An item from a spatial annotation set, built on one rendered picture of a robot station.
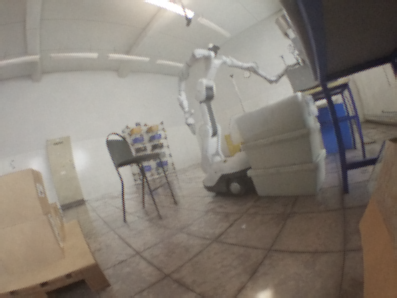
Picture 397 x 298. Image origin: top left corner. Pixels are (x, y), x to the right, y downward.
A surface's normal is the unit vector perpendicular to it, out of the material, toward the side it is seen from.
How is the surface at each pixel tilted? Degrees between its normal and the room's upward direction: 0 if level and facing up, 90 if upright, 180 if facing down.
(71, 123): 90
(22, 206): 90
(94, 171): 90
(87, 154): 90
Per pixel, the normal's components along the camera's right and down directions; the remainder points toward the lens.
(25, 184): 0.68, -0.20
